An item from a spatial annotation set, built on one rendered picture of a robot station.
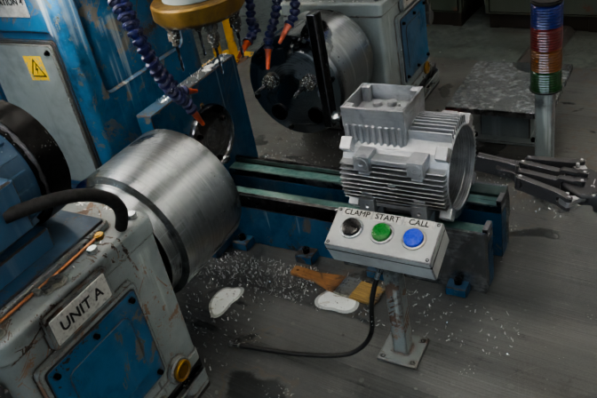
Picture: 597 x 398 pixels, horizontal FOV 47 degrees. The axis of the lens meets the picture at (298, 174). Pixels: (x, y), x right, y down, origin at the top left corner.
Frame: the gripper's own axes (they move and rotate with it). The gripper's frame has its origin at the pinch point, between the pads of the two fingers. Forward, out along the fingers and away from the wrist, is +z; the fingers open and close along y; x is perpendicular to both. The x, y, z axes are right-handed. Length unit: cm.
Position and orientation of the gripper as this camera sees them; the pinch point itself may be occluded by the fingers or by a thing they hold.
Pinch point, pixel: (497, 165)
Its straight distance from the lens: 123.0
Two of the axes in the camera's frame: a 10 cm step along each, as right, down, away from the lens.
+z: -8.8, -2.4, 4.1
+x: 0.5, 8.1, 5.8
